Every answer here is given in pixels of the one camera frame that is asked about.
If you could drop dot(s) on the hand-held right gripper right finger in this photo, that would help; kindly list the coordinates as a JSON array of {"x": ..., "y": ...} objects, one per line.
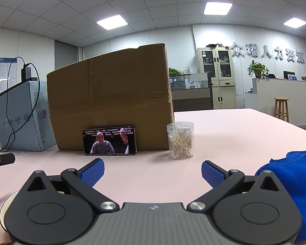
[{"x": 213, "y": 174}]

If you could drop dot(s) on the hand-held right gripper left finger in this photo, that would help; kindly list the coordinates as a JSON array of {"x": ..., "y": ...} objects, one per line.
[{"x": 93, "y": 171}]

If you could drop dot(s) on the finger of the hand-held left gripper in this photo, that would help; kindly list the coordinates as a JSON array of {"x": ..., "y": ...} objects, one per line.
[{"x": 2, "y": 160}]

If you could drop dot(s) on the dark blue bowl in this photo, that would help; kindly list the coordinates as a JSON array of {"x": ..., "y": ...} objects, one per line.
[{"x": 2, "y": 206}]

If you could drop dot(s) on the black smartphone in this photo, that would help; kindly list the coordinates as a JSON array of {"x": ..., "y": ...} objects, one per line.
[{"x": 107, "y": 143}]

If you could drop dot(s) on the clear cotton swab jar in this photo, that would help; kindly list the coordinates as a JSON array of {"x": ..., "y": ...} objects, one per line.
[{"x": 181, "y": 143}]

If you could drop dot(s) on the light blue printed carton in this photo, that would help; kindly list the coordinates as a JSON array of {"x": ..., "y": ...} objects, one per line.
[{"x": 20, "y": 117}]

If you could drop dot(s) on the black flat device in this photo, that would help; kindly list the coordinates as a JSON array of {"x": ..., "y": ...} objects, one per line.
[{"x": 7, "y": 90}]

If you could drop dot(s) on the grey desk partition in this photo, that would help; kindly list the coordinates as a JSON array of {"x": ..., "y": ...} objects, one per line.
[{"x": 191, "y": 99}]

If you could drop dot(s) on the beige metal filing cabinet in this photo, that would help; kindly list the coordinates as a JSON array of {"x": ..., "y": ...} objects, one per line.
[{"x": 224, "y": 94}]

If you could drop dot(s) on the large brown cardboard box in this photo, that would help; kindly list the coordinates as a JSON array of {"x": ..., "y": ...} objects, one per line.
[{"x": 109, "y": 89}]

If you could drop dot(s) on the blue cloth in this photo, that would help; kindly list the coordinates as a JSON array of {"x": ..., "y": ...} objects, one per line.
[{"x": 301, "y": 173}]

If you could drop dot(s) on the black power adapter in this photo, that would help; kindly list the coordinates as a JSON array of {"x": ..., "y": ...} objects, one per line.
[{"x": 26, "y": 72}]

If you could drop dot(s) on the wooden stool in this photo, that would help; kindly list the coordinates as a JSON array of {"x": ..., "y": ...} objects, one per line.
[{"x": 281, "y": 109}]

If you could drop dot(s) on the white reception counter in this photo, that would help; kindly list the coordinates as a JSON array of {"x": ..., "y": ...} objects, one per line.
[{"x": 265, "y": 94}]

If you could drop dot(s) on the small potted plant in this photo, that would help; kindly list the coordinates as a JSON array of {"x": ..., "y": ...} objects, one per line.
[{"x": 174, "y": 71}]

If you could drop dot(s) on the large potted plant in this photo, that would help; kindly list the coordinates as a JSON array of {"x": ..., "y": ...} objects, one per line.
[{"x": 257, "y": 69}]

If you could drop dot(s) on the black computer monitor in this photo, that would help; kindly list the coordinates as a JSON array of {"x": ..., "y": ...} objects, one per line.
[{"x": 288, "y": 74}]

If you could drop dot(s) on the ceiling light panel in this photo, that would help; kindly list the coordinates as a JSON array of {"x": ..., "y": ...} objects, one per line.
[
  {"x": 295, "y": 22},
  {"x": 112, "y": 21},
  {"x": 218, "y": 8}
]

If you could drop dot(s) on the wall notice board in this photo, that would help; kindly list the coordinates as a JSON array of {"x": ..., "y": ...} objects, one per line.
[{"x": 0, "y": 74}]

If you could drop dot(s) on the silver wall lettering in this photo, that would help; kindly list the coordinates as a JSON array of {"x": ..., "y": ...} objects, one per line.
[{"x": 262, "y": 53}]

